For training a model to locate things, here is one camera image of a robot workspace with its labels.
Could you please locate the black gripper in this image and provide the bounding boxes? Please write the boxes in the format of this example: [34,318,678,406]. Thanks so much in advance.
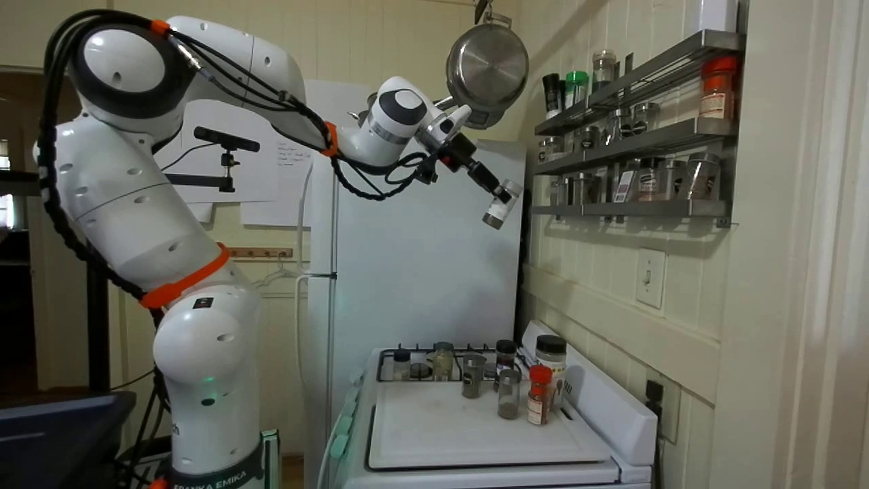
[440,126,521,207]

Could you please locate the white-label glass spice bottle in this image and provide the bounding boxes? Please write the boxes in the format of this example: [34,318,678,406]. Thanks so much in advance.
[480,177,523,231]

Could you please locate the red-cap spice bottle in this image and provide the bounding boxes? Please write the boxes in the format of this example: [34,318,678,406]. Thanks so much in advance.
[527,363,557,425]

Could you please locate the glass rack spice jar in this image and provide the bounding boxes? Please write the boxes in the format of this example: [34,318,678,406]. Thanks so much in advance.
[685,151,726,202]
[564,170,595,207]
[609,160,636,202]
[633,156,670,202]
[628,99,662,135]

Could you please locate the black-lid rack spice jar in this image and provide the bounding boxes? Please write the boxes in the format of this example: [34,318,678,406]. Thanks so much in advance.
[540,73,564,115]

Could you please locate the white refrigerator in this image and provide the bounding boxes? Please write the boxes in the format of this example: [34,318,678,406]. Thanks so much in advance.
[301,130,530,489]

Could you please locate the hanging steel pan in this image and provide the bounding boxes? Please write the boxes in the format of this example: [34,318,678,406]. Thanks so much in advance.
[442,0,533,132]

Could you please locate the green-lid spice jar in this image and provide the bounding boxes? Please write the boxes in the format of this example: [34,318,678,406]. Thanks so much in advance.
[564,68,591,107]

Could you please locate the grey metal spice rack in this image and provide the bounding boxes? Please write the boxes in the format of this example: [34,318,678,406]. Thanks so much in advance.
[527,26,747,227]

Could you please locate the silver-lid rack spice jar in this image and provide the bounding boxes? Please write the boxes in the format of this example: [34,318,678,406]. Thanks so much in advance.
[591,48,620,92]

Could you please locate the grey-lid glass spice jar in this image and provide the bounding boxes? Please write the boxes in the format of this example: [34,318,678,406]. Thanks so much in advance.
[432,338,455,383]
[458,353,489,402]

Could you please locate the large black-lid spice jar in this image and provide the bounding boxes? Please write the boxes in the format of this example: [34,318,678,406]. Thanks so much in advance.
[534,333,569,416]

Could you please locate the small black-lid spice jar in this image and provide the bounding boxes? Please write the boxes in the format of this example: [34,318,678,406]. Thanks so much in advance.
[392,346,416,383]

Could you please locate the clear glass spice jar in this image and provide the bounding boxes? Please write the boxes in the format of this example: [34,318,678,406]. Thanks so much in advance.
[498,361,523,421]

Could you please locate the red-lid spice jar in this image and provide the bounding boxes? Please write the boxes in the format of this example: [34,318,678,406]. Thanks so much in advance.
[697,52,742,124]

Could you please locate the white gas stove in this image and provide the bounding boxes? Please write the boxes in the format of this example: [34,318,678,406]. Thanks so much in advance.
[316,321,662,489]

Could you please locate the dark blue laptop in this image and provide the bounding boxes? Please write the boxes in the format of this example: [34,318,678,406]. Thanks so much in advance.
[0,389,139,489]

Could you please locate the white wall outlet plate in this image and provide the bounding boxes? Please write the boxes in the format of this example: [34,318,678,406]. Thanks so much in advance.
[636,250,667,310]

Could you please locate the black stereo camera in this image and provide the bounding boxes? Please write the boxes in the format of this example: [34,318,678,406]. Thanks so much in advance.
[193,124,264,155]

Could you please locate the black metal frame stand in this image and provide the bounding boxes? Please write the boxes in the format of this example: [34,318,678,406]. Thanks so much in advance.
[0,143,238,394]

